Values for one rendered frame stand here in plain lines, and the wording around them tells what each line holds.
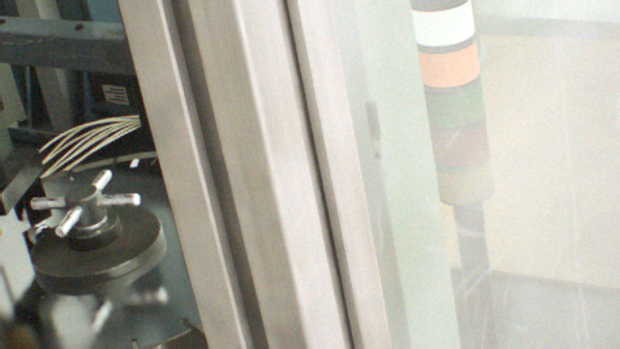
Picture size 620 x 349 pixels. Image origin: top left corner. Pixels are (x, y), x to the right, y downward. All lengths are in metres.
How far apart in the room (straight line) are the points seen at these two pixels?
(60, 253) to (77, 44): 0.30
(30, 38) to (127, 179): 0.23
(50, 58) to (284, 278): 0.91
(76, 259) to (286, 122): 0.64
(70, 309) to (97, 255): 0.06
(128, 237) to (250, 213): 0.63
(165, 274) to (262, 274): 0.57
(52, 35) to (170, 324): 0.45
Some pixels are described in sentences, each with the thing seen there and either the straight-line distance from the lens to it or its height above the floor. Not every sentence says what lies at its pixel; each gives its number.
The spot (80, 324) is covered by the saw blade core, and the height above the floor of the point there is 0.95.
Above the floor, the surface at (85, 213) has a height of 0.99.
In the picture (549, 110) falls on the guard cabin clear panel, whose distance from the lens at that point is 0.56.
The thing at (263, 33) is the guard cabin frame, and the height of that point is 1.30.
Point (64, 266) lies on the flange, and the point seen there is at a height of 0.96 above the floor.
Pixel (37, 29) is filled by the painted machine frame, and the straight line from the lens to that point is 1.27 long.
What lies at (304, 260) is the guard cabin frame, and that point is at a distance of 0.36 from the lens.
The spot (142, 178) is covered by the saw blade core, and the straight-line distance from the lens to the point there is 1.10.
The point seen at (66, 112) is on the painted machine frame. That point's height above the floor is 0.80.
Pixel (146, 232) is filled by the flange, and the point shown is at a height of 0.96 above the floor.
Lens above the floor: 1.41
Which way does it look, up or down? 26 degrees down
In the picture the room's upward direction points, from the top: 11 degrees counter-clockwise
